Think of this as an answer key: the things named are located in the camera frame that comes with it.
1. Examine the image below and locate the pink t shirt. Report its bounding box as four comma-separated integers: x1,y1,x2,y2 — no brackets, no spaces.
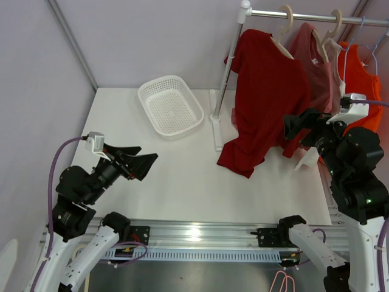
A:
288,22,343,115

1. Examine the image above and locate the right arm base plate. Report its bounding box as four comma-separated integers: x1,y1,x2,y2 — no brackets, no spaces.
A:
250,228,295,248

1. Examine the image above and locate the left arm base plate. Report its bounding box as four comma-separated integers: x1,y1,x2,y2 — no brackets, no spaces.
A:
128,226,151,245

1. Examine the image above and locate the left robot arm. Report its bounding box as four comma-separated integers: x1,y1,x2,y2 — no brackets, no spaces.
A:
25,138,158,291

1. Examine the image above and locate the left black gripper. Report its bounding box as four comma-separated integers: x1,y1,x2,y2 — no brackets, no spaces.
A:
84,142,158,204

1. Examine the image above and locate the metal clothes rack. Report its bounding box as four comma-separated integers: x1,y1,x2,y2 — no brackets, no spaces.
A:
209,1,388,152

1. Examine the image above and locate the dark red t shirt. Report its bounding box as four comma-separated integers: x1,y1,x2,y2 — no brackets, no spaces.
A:
217,29,311,178

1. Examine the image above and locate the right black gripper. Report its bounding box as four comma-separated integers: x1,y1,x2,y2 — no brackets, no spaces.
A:
283,106,355,179

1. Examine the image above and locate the white cable duct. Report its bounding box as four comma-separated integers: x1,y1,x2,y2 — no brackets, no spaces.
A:
100,248,282,263

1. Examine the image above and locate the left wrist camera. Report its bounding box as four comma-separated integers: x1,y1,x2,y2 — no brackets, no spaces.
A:
85,131,108,159

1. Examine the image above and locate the light blue wire hanger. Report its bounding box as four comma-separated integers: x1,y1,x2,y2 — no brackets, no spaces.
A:
343,16,378,80

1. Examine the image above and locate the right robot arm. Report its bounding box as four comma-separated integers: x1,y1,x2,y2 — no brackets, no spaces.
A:
277,108,388,291

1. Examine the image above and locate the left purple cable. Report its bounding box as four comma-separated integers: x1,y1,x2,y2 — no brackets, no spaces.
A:
30,136,149,292

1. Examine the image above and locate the beige wooden hanger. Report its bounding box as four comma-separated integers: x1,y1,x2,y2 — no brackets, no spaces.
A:
312,9,343,63
270,4,294,60

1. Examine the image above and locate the orange t shirt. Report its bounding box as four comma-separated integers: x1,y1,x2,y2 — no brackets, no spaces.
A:
325,41,383,132

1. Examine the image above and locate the white t shirt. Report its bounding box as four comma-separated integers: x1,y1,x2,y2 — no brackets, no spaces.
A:
293,38,349,171

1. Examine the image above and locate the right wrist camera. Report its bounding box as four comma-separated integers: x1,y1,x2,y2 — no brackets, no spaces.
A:
326,93,369,125

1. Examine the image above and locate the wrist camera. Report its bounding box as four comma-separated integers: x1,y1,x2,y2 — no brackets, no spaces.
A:
85,131,108,159
326,93,369,125

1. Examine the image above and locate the pink wire hanger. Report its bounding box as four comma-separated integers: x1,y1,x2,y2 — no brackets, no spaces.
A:
269,271,296,292

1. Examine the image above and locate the white plastic basket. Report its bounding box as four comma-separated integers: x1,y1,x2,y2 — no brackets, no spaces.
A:
137,75,204,141

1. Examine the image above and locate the aluminium rail frame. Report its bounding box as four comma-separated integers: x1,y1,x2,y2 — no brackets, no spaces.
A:
39,170,367,253

